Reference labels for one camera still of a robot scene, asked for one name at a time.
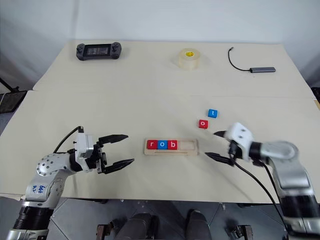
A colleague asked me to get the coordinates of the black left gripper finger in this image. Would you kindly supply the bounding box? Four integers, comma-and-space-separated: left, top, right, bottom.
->
103, 158, 136, 175
98, 134, 130, 146

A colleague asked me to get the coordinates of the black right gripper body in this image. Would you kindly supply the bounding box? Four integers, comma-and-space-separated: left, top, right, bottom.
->
226, 140, 239, 161

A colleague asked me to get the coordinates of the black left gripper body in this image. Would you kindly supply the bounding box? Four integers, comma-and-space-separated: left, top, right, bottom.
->
84, 141, 109, 175

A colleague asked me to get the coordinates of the wooden letter tray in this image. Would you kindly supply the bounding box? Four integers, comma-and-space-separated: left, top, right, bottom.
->
143, 138, 200, 157

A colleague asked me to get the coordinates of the red block letter r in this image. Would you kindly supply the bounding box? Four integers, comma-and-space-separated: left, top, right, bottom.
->
146, 139, 159, 151

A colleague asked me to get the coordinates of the dark rounded shape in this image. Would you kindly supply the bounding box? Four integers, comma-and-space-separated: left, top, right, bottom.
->
115, 212, 160, 240
184, 209, 214, 240

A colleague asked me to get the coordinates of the clear tape roll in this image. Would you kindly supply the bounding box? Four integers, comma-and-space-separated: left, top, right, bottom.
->
177, 47, 202, 71

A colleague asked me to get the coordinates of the black handheld game console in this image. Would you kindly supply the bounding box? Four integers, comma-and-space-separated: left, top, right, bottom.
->
75, 42, 123, 62

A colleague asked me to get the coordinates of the dark box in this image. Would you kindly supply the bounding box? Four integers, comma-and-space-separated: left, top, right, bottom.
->
310, 85, 320, 111

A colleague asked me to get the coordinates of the black fabric case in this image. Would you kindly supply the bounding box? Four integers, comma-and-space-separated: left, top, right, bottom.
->
0, 90, 28, 115

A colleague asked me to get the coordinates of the black stand rod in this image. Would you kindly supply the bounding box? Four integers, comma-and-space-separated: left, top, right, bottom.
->
0, 76, 21, 93

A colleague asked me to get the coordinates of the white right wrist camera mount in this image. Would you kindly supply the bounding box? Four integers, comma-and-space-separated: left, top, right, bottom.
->
223, 122, 256, 162

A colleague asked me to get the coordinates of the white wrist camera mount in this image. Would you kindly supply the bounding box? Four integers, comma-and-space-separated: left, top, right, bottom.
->
223, 122, 256, 162
74, 132, 95, 173

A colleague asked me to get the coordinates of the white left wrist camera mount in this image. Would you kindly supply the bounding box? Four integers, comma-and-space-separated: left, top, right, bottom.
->
74, 132, 95, 173

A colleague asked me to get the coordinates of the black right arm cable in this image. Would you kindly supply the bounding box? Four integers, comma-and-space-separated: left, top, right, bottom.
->
231, 147, 294, 237

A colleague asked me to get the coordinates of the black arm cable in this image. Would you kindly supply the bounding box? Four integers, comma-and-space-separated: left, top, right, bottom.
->
231, 147, 294, 237
52, 125, 85, 154

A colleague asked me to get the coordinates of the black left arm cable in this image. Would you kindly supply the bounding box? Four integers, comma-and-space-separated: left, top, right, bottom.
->
52, 125, 85, 154

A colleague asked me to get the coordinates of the rusty metal table bracket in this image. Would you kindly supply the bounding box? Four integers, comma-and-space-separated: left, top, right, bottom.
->
95, 219, 119, 240
225, 221, 254, 240

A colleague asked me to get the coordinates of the grey usb hub with cable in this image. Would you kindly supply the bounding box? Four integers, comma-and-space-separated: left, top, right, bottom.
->
227, 46, 277, 75

